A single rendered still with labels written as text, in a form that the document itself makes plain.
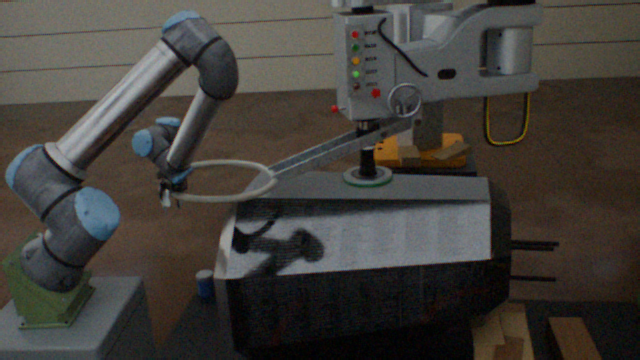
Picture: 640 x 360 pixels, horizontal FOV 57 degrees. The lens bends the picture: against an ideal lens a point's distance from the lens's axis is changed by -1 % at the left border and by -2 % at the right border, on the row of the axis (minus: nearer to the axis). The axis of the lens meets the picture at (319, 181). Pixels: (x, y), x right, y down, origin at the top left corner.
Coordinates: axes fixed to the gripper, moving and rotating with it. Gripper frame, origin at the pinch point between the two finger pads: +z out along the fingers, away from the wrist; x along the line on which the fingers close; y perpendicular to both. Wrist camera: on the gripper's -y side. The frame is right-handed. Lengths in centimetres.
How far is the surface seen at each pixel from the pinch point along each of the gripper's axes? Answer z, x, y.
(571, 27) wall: -11, 710, -183
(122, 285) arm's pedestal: 6, -38, 35
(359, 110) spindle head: -36, 67, 38
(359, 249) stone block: 14, 50, 57
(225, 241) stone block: 18.1, 18.8, 8.7
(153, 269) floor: 93, 44, -117
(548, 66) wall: 43, 694, -200
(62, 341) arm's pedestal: 7, -64, 52
